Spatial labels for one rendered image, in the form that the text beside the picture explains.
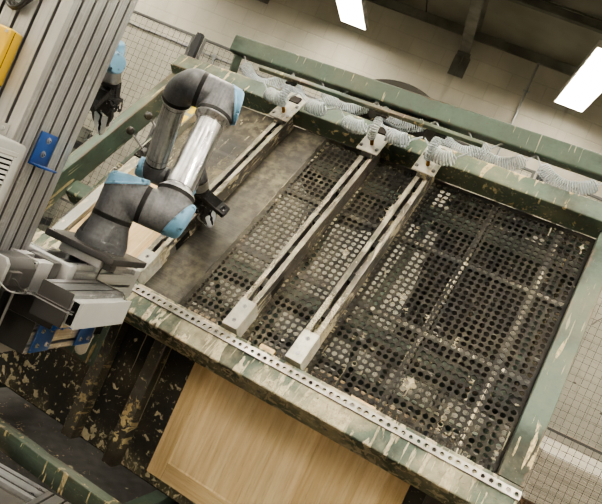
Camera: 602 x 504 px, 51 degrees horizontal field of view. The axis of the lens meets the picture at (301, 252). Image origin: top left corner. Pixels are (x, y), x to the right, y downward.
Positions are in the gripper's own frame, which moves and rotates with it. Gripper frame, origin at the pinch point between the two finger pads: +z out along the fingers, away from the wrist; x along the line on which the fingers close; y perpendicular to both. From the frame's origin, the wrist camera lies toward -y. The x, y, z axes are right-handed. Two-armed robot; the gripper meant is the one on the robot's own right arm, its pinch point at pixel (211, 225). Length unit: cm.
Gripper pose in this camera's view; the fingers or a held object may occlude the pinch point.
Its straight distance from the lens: 257.3
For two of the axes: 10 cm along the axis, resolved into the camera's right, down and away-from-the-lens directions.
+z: 0.4, 6.5, 7.6
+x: -5.3, 6.6, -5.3
